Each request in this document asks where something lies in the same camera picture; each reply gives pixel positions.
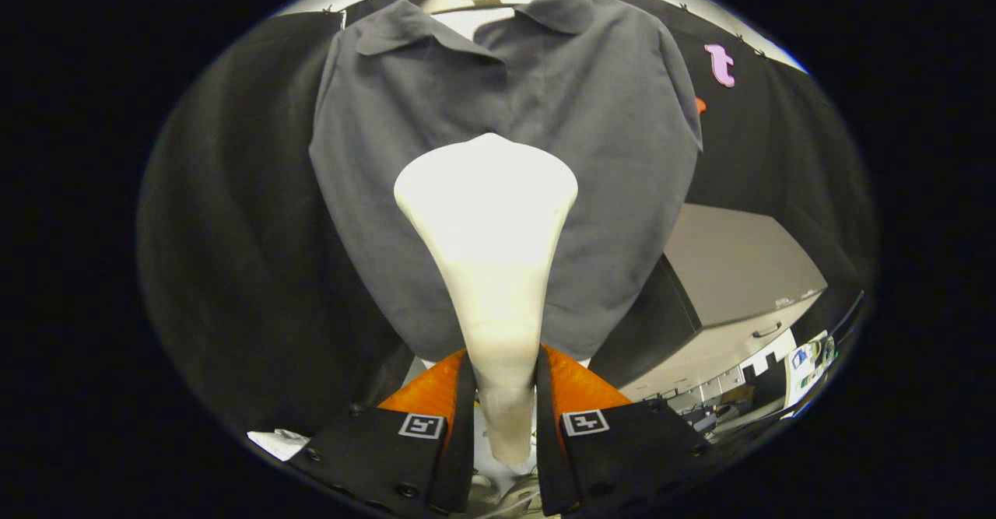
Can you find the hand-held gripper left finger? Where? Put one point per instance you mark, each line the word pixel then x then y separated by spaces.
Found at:
pixel 464 441

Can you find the grey button shirt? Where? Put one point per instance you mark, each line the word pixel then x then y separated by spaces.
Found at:
pixel 607 130

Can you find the black backdrop cloth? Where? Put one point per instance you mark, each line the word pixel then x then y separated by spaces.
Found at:
pixel 233 231

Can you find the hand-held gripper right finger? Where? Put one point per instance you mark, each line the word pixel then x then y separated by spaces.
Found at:
pixel 547 441

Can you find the grey drawer cabinet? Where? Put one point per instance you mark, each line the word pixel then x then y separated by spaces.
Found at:
pixel 731 270

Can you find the white crumpled sheet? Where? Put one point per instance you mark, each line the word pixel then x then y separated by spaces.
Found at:
pixel 278 443

